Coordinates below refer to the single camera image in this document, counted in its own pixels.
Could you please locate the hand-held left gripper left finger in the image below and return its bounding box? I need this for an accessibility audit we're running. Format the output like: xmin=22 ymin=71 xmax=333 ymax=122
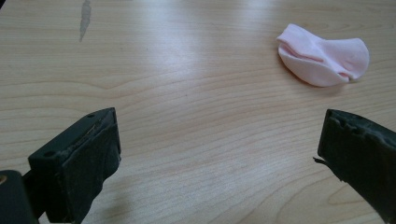
xmin=23 ymin=106 xmax=122 ymax=224

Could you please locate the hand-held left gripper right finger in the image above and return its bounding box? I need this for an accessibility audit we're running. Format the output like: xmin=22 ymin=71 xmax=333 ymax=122
xmin=313 ymin=108 xmax=396 ymax=224

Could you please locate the pink sock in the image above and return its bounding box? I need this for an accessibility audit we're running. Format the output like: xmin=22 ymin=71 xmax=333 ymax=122
xmin=276 ymin=23 xmax=371 ymax=88

